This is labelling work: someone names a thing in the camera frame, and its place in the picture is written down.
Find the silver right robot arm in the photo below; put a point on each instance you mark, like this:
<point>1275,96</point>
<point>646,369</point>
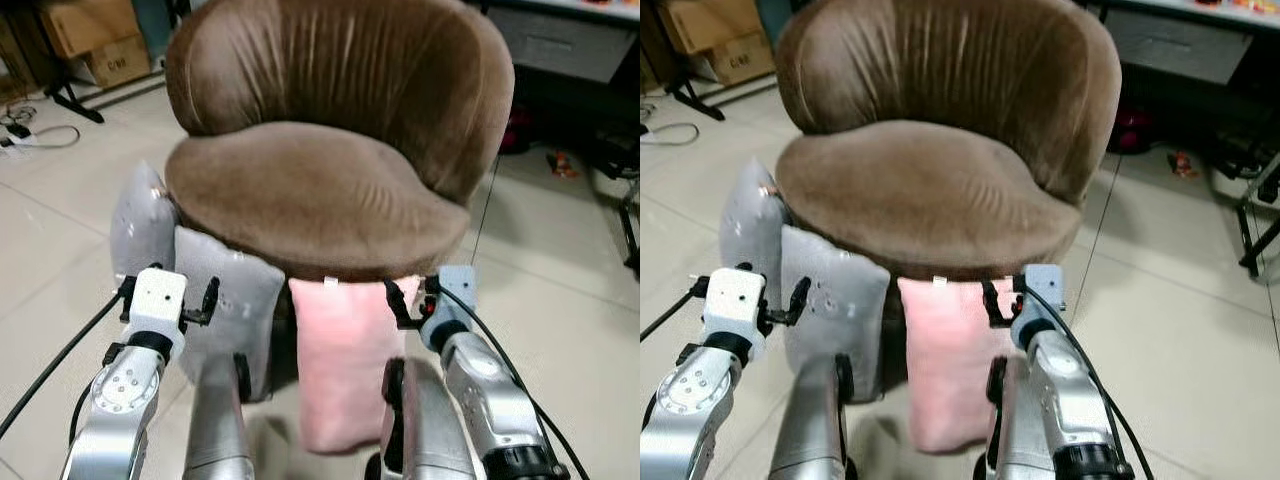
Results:
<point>1065,395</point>
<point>490,395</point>

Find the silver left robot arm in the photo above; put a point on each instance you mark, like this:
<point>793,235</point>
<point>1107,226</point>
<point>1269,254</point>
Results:
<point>125,400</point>
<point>695,400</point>

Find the large grey pillow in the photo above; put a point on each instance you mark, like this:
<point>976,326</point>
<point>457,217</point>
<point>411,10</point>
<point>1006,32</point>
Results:
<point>835,300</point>
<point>240,300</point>

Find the pink plush pillow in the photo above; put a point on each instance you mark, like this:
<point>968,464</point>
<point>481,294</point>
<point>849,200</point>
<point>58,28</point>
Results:
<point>945,360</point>
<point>340,360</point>

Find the small grey pillow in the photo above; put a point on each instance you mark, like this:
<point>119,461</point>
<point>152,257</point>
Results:
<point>140,225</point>
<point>748,225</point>

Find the small orange floor item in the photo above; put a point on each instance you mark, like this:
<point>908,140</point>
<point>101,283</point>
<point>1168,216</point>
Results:
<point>561,164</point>
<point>1185,164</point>

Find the silver left robot leg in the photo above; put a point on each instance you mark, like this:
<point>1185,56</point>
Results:
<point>215,420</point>
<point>815,420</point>

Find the silver robot leg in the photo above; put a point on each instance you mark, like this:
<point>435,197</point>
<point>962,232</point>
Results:
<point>815,420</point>
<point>215,420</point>
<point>425,430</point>
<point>1020,430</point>

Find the silver right robot leg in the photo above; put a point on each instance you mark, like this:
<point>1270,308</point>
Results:
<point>1020,430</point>
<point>425,430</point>

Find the brown velvet tub armchair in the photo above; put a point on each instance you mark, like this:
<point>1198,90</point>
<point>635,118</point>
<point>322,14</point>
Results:
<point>330,190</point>
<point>940,190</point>

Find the red round object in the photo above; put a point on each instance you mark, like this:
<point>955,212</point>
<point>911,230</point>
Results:
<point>1130,130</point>
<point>517,130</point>

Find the black metal stand foot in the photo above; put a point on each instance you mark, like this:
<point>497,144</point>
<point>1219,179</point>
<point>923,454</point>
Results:
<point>700,98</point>
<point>75,100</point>

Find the small printed cardboard box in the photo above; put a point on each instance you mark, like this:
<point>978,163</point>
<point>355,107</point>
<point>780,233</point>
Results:
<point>742,58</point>
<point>120,62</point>

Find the large plain cardboard box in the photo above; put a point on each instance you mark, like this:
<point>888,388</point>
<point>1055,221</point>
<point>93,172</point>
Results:
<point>705,22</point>
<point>85,25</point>

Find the grey cabinet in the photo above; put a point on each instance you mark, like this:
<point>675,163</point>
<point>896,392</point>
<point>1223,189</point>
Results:
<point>1180,42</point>
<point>560,40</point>

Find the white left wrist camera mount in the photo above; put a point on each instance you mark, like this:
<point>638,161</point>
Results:
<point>156,300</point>
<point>734,300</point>

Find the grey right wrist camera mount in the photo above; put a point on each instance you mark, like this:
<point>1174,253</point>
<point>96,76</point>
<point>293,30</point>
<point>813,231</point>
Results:
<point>452,300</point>
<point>1040,295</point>

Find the black metal frame rack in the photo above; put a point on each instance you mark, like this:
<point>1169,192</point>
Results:
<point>625,200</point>
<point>1255,215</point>

